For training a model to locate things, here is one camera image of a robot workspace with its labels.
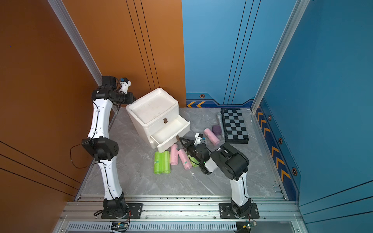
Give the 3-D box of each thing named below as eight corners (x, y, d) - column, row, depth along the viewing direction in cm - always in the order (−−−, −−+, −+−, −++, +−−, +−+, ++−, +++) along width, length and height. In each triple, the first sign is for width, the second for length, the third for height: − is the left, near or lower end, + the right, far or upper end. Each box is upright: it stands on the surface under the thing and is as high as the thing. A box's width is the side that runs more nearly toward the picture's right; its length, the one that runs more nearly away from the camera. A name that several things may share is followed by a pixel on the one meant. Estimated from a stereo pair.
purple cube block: (212, 135, 103) (212, 133, 101) (211, 127, 107) (211, 125, 106) (221, 135, 103) (222, 133, 101) (220, 127, 107) (220, 125, 106)
